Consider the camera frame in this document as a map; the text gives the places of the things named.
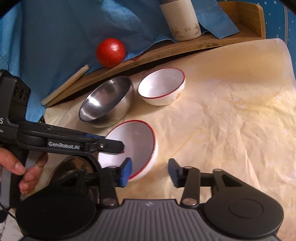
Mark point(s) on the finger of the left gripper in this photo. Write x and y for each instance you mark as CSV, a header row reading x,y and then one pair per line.
x,y
42,137

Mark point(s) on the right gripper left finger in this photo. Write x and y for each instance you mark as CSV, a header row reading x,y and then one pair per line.
x,y
110,178

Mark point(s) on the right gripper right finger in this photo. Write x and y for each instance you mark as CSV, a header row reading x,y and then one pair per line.
x,y
186,177

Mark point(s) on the steel plate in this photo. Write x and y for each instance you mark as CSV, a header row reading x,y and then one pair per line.
x,y
70,178

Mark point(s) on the white red-rimmed bowl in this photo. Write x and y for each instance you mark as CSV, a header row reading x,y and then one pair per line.
x,y
140,144
162,87

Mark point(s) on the steel bowl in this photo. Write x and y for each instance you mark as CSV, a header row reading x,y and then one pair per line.
x,y
108,103

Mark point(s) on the person's left hand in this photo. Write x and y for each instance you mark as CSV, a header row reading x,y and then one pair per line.
x,y
31,176

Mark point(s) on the blue cloth garment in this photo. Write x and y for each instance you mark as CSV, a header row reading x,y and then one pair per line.
x,y
45,42

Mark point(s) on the cream rolling pin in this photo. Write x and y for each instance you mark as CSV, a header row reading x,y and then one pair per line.
x,y
65,85

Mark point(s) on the cream table cover sheet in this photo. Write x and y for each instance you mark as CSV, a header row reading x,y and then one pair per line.
x,y
236,117

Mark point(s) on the red tomato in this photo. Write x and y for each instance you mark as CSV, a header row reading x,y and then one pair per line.
x,y
110,52

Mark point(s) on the cream cylindrical cup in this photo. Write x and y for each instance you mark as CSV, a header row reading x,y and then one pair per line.
x,y
181,19

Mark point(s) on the wooden cutting board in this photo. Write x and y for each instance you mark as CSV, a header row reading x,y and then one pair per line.
x,y
248,17

